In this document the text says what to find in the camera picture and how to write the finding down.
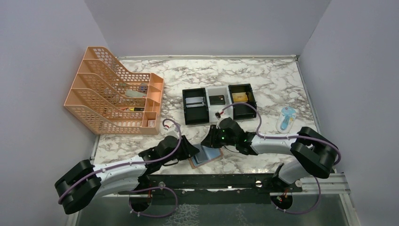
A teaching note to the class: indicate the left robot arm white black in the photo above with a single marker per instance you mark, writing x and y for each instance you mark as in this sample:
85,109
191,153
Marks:
86,181

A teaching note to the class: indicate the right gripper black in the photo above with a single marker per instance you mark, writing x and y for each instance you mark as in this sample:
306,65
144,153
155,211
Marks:
211,139

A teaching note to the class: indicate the small box in rack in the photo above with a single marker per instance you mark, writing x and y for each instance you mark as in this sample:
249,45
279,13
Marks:
151,123

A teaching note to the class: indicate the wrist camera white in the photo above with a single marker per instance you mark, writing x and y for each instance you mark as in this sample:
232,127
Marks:
220,118
171,130

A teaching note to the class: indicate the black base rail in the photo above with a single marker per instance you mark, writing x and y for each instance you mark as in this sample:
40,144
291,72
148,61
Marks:
206,189

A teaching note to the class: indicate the brown leather card holder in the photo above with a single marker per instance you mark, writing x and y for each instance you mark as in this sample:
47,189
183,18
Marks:
204,156

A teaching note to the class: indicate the black sorting tray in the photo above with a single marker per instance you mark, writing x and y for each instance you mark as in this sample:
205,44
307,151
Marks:
195,115
241,111

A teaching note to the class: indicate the white middle sorting tray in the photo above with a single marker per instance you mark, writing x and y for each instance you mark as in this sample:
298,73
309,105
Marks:
213,109

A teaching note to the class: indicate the silver card in tray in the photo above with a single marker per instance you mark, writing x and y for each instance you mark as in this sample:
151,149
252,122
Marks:
194,102

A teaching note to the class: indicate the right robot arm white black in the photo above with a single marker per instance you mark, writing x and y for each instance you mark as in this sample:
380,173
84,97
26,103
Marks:
313,154

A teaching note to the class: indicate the gold card in tray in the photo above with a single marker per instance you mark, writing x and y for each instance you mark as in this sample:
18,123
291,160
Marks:
240,97

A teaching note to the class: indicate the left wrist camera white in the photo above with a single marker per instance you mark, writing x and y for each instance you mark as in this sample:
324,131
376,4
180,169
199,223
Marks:
171,130

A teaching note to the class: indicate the blue packaged item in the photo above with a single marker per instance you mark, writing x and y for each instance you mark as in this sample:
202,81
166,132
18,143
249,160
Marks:
286,119

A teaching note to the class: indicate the black right sorting tray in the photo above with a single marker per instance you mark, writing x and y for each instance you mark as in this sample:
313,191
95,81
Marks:
241,111

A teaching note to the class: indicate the grey item in rack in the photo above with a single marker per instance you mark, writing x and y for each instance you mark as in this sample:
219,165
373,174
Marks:
133,93

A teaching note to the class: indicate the black card in tray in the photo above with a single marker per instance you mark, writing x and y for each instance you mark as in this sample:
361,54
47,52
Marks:
217,100

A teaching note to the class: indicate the black left sorting tray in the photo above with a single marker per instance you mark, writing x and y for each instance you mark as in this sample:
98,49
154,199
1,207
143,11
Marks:
195,115

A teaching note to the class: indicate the orange plastic file rack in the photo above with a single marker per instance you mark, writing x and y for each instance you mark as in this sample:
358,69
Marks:
98,92

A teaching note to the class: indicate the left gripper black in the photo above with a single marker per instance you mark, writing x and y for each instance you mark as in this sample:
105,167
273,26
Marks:
189,148

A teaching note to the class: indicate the yellow marker in rack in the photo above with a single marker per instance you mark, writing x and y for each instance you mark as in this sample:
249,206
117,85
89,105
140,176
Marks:
132,109

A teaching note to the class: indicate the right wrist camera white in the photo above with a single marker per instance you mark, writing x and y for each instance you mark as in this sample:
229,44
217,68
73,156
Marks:
220,118

